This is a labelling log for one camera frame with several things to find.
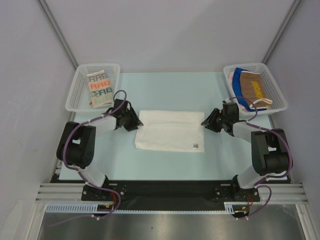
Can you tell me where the rabbit print towel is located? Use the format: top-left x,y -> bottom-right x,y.
86,70 -> 114,109

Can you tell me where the white towel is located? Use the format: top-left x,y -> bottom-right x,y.
134,110 -> 205,153

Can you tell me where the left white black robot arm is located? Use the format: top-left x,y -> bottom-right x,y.
56,99 -> 143,200

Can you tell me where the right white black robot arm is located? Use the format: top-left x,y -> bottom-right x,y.
201,101 -> 293,201

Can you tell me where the pink towel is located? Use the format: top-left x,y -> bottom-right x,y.
228,71 -> 247,112

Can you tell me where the brown towel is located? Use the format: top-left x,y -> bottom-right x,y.
239,71 -> 273,112

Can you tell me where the left white plastic basket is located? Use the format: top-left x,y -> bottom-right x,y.
65,62 -> 121,114

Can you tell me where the white plastic basket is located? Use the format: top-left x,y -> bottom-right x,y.
223,62 -> 288,116
65,62 -> 121,114

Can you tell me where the blue towel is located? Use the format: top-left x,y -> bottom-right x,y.
232,67 -> 255,112

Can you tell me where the right white plastic basket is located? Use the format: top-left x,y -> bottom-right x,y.
223,62 -> 288,116

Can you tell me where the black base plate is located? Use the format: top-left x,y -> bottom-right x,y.
81,179 -> 261,212

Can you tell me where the white slotted cable duct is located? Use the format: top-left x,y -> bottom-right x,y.
46,201 -> 251,215

